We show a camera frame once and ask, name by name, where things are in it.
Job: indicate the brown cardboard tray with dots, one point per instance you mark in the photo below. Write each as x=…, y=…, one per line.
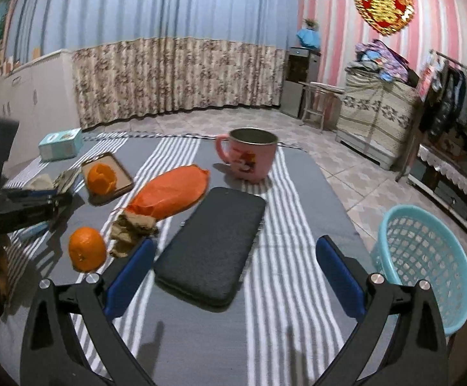
x=121, y=179

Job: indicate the light blue card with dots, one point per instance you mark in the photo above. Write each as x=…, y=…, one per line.
x=34, y=232

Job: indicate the teal tissue box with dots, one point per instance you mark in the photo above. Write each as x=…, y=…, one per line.
x=60, y=144

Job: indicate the beige face mask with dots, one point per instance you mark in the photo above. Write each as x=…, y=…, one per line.
x=40, y=183

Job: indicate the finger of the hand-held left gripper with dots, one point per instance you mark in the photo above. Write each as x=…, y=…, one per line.
x=28, y=195
x=24, y=217

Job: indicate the small potted plant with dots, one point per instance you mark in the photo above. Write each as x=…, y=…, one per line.
x=310, y=23

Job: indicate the pile of folded clothes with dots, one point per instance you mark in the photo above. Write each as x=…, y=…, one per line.
x=374, y=60

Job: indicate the floral cloth covered dresser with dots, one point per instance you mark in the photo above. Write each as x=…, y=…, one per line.
x=374, y=120

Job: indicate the light blue plastic basket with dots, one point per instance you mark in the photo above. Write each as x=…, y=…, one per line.
x=426, y=257

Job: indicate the blue and floral curtain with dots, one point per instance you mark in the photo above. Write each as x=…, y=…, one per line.
x=157, y=48

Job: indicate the grey striped sheet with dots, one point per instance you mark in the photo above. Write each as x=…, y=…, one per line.
x=281, y=249

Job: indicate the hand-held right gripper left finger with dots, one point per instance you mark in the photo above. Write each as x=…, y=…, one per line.
x=131, y=277

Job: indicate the orange plastic bag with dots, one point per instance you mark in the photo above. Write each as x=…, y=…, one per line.
x=173, y=193

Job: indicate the person's left forearm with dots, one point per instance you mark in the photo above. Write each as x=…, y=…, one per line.
x=1, y=273

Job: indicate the metal clothes rack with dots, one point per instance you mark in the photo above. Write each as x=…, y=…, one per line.
x=442, y=57

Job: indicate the whole tangerine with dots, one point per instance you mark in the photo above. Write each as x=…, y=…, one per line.
x=86, y=249

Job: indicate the red gold heart decoration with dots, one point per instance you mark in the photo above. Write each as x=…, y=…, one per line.
x=384, y=8

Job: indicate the row of hanging clothes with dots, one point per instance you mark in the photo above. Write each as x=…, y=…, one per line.
x=458, y=100

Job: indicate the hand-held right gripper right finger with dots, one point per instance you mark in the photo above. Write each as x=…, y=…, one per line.
x=340, y=275

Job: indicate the grey water dispenser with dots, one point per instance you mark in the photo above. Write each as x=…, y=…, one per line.
x=297, y=84

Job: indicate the blue cloth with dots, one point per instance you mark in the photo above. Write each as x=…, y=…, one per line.
x=309, y=38

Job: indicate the dark grey flat pouch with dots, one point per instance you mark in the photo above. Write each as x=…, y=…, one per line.
x=213, y=245

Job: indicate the white cabinet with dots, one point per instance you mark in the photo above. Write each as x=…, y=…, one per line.
x=36, y=92

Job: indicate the large orange peel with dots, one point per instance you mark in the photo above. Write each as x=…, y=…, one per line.
x=101, y=179

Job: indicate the white lace shelf cloth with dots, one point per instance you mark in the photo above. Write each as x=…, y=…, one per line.
x=450, y=171

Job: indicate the small metal stool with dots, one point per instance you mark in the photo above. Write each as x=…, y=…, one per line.
x=319, y=87

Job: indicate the pink mug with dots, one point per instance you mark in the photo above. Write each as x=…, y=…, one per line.
x=249, y=157

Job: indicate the patterned snack packet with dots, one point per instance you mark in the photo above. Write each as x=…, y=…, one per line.
x=68, y=179

